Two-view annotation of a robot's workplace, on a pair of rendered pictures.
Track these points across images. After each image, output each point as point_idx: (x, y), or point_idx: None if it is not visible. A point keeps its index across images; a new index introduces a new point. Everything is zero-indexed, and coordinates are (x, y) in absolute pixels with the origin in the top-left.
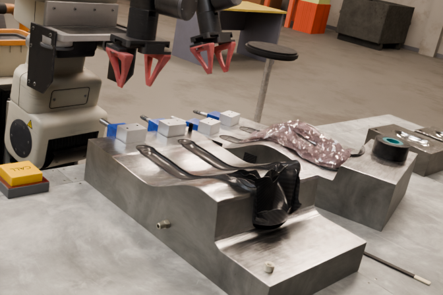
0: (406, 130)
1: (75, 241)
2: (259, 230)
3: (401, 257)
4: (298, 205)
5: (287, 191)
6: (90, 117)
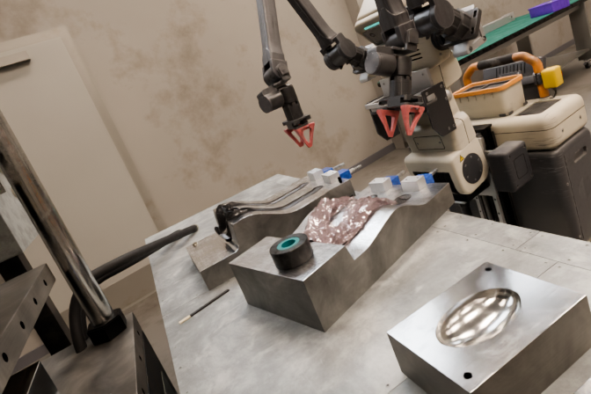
0: (538, 312)
1: None
2: None
3: (212, 312)
4: (224, 235)
5: None
6: (435, 160)
